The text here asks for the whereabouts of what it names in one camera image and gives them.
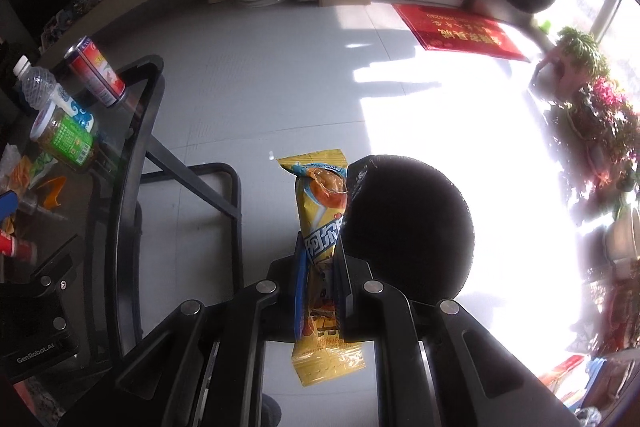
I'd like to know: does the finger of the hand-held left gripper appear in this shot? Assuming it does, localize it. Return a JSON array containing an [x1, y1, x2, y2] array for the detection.
[[0, 189, 38, 222], [29, 249, 76, 297]]

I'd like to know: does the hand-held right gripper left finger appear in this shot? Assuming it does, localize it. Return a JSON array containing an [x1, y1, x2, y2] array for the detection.
[[62, 232, 307, 427]]

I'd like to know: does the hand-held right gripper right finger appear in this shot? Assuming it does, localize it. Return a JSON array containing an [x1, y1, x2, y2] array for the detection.
[[335, 227, 593, 427]]

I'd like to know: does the yellow snack packet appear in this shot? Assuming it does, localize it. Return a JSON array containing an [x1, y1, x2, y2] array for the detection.
[[277, 148, 366, 388]]

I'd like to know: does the black trash bin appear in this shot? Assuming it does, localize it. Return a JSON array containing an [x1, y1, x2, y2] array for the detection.
[[342, 153, 475, 308]]

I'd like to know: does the orange snack bag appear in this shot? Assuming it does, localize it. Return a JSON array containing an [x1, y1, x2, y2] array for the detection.
[[9, 156, 36, 194]]

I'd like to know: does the red capped small bottle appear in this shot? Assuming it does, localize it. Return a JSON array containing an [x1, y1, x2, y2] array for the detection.
[[0, 229, 39, 264]]

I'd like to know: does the orange wrapper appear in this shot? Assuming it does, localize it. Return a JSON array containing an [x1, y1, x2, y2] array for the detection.
[[35, 176, 68, 210]]

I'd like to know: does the green white wrapper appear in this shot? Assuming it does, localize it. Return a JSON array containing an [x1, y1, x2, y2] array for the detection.
[[29, 151, 59, 188]]

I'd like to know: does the green label jar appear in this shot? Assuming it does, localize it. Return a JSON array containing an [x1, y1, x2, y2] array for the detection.
[[29, 101, 108, 172]]

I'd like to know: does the black framed glass table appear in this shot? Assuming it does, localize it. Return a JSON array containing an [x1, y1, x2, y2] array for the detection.
[[0, 54, 244, 427]]

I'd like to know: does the small blue white bottle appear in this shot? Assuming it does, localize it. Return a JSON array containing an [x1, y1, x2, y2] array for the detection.
[[50, 84, 97, 135]]

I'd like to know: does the clear plastic water bottle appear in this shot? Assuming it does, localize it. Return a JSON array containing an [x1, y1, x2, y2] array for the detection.
[[12, 55, 61, 110]]

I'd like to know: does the red drink can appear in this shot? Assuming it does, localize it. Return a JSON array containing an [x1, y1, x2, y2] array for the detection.
[[65, 36, 128, 108]]

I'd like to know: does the red packet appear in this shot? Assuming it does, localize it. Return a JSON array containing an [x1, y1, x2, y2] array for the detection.
[[539, 353, 587, 390]]

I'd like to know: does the white plant pot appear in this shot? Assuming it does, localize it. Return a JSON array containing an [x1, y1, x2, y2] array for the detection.
[[602, 207, 640, 266]]

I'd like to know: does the red doormat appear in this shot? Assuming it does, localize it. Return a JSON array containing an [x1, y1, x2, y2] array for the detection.
[[392, 3, 532, 64]]

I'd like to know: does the pink flowering potted plant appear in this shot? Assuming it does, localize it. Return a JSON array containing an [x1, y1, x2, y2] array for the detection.
[[547, 77, 640, 220]]

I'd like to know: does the green potted plant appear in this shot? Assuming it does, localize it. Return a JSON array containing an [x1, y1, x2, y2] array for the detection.
[[530, 26, 612, 104]]

